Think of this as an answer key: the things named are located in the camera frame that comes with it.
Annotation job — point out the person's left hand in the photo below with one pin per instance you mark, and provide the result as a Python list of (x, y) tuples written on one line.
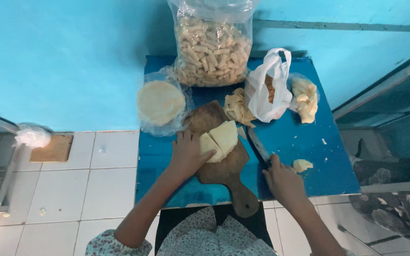
[(185, 158)]

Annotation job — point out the person's right hand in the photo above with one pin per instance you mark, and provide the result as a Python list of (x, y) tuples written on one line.
[(285, 185)]

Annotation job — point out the cut stack of dough sheets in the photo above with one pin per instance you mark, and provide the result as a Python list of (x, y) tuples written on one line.
[(221, 138)]

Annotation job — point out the steel kitchen knife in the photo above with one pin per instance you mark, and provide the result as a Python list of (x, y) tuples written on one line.
[(258, 144)]

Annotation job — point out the small dough lump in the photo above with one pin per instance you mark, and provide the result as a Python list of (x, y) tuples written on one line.
[(301, 165)]

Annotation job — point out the brown wooden cutting board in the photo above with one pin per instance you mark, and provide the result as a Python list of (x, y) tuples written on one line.
[(222, 170)]

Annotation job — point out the blue low table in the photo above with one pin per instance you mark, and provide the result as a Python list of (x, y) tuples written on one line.
[(297, 142)]

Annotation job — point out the clear bag of round wrappers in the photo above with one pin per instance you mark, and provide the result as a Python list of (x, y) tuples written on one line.
[(160, 103)]

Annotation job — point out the pile of dough sheet trimmings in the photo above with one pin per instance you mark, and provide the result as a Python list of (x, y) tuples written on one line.
[(237, 106)]

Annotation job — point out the person's floral garment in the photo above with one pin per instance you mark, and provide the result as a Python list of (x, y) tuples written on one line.
[(212, 238)]

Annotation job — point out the small clear bag of dough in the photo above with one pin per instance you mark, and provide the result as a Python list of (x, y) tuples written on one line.
[(305, 99)]

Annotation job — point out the white plastic carrier bag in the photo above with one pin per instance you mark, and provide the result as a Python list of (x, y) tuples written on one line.
[(262, 96)]

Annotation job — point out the large clear bag of stick snacks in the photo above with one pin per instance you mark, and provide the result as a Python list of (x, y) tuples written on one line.
[(212, 49)]

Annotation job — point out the small square wooden board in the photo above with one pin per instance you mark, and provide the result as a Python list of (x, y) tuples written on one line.
[(52, 149)]

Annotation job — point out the crumpled clear plastic bag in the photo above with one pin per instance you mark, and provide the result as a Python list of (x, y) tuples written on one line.
[(32, 137)]

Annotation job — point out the grey wall rail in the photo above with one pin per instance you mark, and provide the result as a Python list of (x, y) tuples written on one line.
[(340, 26)]

